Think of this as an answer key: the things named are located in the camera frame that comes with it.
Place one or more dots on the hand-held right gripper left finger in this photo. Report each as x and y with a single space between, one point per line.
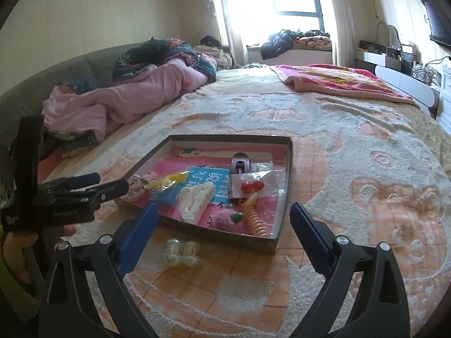
141 239

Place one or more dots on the pink red printed blanket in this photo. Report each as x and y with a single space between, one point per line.
334 81

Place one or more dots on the white drawer cabinet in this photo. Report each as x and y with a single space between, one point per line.
444 98

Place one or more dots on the white cluttered desk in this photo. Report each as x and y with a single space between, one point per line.
384 56

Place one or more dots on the white rounded bed footboard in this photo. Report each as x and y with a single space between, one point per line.
408 84

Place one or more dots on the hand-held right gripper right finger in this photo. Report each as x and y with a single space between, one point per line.
310 239

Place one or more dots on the white curtain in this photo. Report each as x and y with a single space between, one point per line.
338 17
229 17

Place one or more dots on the black flat television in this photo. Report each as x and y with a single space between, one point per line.
438 21

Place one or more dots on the blue printed card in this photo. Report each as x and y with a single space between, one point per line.
197 176

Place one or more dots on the folded colourful blankets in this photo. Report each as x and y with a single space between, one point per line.
313 40

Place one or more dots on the pink quilt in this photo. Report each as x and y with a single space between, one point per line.
141 91

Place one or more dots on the pink strawberry hair clip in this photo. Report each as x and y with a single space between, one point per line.
225 220

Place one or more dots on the dark red hair claw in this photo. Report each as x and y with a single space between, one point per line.
239 163

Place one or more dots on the small cream hair claw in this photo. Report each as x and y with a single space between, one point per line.
183 251

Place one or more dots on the dark shallow cardboard box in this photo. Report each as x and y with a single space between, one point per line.
278 197

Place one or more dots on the dark clothes pile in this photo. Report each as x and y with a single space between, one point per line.
280 44

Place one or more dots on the green padded headboard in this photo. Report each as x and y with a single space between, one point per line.
53 74

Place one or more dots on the person's left hand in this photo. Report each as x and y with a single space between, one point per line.
17 257

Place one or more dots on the large white hair claw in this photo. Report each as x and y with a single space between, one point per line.
195 202

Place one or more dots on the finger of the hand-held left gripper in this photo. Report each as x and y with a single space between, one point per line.
82 179
109 189

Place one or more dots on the red cherry earrings packet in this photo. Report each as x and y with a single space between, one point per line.
254 185

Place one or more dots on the dark floral blanket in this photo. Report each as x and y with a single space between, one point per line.
158 51

